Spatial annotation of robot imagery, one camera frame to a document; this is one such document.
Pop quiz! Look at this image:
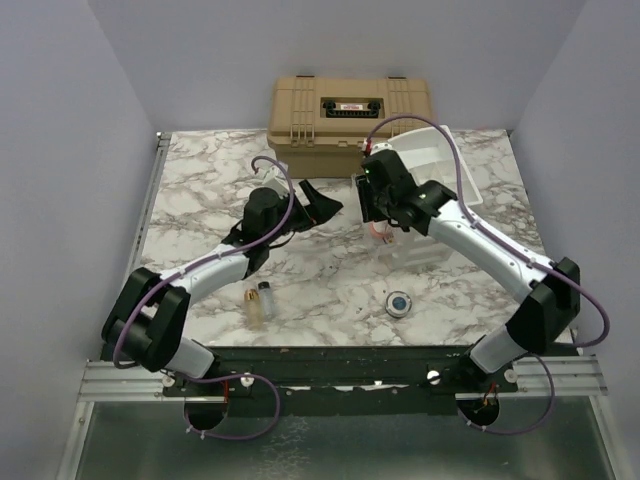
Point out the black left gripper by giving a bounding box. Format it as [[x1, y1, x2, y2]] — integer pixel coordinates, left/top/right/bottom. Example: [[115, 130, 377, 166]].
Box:
[[265, 180, 343, 245]]

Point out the white plastic drawer organizer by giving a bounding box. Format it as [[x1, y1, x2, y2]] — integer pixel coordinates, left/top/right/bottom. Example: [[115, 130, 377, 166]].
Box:
[[385, 127, 483, 268]]

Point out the black cap clear bottle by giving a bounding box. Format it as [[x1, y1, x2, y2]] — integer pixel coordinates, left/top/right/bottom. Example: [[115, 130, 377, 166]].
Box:
[[258, 281, 276, 319]]

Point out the gold cap lotion bottle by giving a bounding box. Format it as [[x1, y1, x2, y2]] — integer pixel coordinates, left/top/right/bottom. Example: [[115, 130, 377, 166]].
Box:
[[244, 289, 264, 330]]

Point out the orange round makeup sponge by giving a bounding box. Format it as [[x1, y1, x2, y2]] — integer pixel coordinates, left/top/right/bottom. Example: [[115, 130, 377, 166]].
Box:
[[369, 222, 393, 243]]

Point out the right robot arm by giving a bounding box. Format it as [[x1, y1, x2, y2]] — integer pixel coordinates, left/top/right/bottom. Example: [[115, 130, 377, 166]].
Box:
[[356, 149, 580, 391]]

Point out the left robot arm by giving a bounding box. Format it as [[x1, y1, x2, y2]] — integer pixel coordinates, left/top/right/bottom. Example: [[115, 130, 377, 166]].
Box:
[[101, 180, 343, 395]]

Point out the tan plastic toolbox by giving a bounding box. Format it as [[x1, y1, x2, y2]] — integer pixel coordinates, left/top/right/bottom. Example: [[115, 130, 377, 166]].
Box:
[[267, 76, 435, 179]]

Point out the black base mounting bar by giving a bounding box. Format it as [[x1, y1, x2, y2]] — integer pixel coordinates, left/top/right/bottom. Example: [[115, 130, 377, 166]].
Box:
[[162, 346, 518, 428]]

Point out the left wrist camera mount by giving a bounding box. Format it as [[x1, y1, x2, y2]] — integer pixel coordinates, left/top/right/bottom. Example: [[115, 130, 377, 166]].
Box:
[[258, 162, 290, 197]]

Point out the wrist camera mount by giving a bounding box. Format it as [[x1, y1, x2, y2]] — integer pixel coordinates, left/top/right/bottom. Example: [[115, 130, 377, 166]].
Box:
[[258, 162, 290, 197], [362, 140, 395, 158]]

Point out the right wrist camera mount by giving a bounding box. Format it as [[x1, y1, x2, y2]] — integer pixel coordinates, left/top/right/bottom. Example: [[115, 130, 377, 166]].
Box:
[[362, 140, 395, 158]]

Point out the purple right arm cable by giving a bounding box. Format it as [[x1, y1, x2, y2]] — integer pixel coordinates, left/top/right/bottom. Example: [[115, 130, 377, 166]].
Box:
[[363, 114, 611, 435]]

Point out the black toolbox handle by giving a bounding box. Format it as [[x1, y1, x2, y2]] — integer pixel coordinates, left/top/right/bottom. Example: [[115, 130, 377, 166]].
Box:
[[322, 100, 383, 119]]

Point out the right aluminium extrusion rail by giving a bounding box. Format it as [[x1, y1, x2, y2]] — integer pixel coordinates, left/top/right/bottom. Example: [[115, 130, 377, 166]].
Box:
[[454, 355, 609, 403]]

